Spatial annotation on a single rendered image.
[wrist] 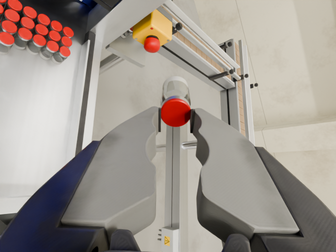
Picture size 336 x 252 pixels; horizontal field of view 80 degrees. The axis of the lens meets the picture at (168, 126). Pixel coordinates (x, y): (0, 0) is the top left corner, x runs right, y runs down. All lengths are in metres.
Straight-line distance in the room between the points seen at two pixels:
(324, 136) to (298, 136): 0.24
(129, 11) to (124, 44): 0.17
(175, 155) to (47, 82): 0.92
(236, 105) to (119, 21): 0.73
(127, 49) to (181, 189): 0.86
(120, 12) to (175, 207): 1.04
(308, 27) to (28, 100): 2.72
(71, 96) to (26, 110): 0.09
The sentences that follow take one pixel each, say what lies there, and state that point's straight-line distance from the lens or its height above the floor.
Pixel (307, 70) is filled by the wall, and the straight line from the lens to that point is 2.85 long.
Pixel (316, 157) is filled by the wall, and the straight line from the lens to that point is 3.11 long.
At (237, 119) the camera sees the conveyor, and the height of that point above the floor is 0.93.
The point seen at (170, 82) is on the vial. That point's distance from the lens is 0.16.
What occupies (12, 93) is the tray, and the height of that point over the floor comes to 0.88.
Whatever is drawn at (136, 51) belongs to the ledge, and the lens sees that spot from 0.66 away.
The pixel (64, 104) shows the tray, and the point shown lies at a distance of 0.49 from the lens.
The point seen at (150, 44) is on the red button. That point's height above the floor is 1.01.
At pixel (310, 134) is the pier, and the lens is 2.72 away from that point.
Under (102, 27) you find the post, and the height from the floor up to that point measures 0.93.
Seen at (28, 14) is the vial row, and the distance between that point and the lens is 0.48.
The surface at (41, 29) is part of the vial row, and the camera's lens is 0.48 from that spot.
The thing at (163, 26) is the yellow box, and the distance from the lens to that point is 0.54.
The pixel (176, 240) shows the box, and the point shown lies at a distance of 1.26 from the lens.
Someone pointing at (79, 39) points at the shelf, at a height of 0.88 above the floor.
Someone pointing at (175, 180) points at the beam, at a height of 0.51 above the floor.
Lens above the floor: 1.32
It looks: 41 degrees down
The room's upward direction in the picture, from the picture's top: 79 degrees clockwise
